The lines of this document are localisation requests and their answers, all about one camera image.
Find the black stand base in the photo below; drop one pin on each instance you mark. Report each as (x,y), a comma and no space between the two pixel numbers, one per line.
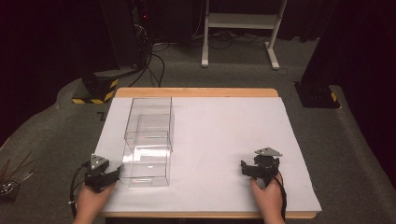
(316,95)

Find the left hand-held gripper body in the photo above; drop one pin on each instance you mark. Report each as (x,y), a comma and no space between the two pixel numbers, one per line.
(96,174)

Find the person's left hand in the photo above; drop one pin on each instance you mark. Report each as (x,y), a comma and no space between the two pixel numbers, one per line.
(91,202)

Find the black equipment tower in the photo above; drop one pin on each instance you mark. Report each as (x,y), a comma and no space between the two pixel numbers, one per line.
(124,34)

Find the low clear plastic box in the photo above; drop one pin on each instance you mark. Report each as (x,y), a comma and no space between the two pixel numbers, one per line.
(146,161)

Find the white metal stand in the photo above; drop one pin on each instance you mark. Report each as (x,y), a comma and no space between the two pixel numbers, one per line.
(243,21)

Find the brown sticks and metal holder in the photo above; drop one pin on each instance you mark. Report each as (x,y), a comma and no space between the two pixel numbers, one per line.
(11,182)

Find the person's right hand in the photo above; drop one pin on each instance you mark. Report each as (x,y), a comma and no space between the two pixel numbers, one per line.
(268,199)

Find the wooden table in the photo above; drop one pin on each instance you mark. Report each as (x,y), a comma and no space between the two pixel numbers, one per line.
(199,92)

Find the tall clear plastic box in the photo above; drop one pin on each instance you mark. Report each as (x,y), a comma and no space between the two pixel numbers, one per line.
(149,115)

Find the black stand with striped base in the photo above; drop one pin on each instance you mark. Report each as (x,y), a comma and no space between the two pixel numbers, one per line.
(98,88)

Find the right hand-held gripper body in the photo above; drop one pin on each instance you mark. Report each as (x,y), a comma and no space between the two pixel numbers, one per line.
(266,165)

